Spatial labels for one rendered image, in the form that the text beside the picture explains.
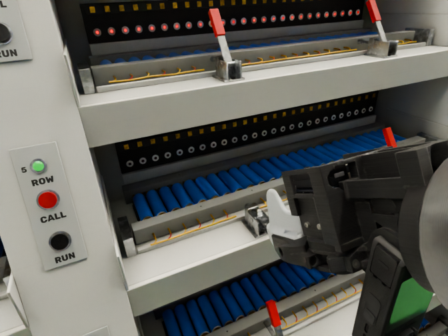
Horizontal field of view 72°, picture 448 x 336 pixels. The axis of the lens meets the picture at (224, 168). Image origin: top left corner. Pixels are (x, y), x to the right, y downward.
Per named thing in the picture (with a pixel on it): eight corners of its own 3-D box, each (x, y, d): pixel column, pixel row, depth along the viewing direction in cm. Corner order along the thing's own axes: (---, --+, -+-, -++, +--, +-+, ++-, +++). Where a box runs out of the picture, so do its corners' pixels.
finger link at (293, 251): (296, 223, 32) (363, 231, 24) (300, 239, 32) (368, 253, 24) (258, 237, 30) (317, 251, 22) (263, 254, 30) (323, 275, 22)
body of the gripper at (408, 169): (342, 154, 29) (488, 128, 18) (364, 241, 29) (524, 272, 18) (273, 173, 26) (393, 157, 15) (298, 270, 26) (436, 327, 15)
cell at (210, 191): (205, 184, 52) (221, 203, 47) (195, 187, 51) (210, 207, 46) (205, 175, 51) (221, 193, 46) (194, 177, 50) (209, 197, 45)
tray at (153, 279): (465, 185, 57) (483, 137, 52) (134, 317, 36) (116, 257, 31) (375, 146, 73) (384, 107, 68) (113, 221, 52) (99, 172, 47)
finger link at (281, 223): (262, 186, 36) (313, 182, 28) (274, 235, 36) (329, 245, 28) (239, 193, 35) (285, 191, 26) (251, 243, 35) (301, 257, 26)
